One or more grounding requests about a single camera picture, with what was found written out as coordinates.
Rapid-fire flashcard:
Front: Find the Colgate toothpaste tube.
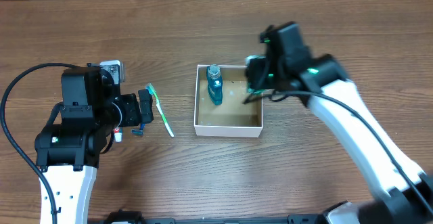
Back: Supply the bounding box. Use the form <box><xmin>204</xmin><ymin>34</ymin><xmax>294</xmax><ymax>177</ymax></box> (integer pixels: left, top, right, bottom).
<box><xmin>113</xmin><ymin>127</ymin><xmax>122</xmax><ymax>143</ymax></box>

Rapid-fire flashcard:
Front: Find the teal mouthwash bottle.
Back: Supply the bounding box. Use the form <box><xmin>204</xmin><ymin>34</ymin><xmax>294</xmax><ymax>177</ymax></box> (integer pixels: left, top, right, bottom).
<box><xmin>206</xmin><ymin>64</ymin><xmax>223</xmax><ymax>106</ymax></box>

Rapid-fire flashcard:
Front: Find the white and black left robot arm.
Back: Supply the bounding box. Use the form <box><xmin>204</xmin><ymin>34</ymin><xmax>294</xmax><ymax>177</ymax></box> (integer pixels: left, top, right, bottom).
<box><xmin>35</xmin><ymin>64</ymin><xmax>154</xmax><ymax>223</ymax></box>

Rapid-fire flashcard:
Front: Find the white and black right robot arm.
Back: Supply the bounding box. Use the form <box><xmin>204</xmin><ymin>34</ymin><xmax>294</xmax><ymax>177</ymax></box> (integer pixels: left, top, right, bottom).
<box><xmin>246</xmin><ymin>22</ymin><xmax>432</xmax><ymax>223</ymax></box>

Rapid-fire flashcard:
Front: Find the green white toothbrush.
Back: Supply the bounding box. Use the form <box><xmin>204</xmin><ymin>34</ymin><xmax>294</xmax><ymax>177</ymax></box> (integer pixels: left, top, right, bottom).
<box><xmin>145</xmin><ymin>83</ymin><xmax>175</xmax><ymax>138</ymax></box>

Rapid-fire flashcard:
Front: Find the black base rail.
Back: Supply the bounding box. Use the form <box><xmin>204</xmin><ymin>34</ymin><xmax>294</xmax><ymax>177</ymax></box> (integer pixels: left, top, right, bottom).
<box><xmin>88</xmin><ymin>210</ymin><xmax>327</xmax><ymax>224</ymax></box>

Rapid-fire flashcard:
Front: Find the white cardboard box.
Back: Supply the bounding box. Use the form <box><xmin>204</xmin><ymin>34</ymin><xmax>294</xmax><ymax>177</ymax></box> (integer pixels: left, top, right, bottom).
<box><xmin>193</xmin><ymin>65</ymin><xmax>263</xmax><ymax>138</ymax></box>

